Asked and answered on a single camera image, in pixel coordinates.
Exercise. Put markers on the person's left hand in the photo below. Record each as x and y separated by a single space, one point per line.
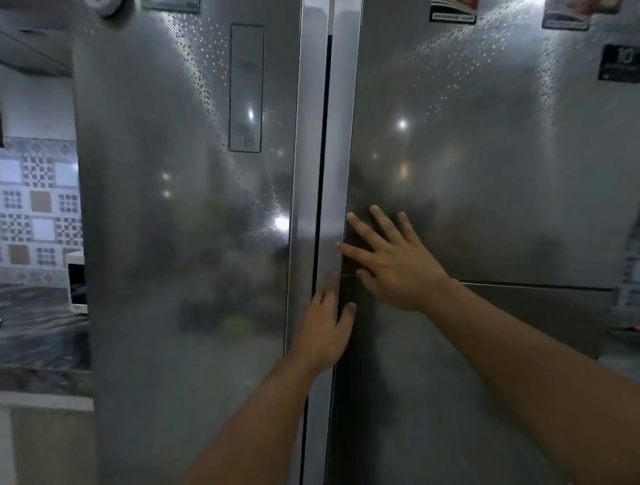
322 330

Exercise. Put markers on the white microwave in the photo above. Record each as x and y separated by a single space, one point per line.
76 282

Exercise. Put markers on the person's right hand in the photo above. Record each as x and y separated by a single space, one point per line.
405 272

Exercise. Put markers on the picture fridge magnet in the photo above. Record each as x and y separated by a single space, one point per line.
170 5

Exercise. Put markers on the red label sticker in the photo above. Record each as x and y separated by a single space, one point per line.
454 11

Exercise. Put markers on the pale label sticker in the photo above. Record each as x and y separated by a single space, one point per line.
575 12

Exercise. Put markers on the black square sticker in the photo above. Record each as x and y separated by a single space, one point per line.
620 64

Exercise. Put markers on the silver refrigerator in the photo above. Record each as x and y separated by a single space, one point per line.
175 225

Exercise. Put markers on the person's left forearm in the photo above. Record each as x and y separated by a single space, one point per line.
260 429

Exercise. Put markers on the white round magnet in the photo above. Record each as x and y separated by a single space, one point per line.
102 6

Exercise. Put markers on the person's right forearm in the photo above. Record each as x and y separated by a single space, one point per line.
540 385

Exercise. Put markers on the kitchen base cabinet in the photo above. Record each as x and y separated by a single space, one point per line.
45 444

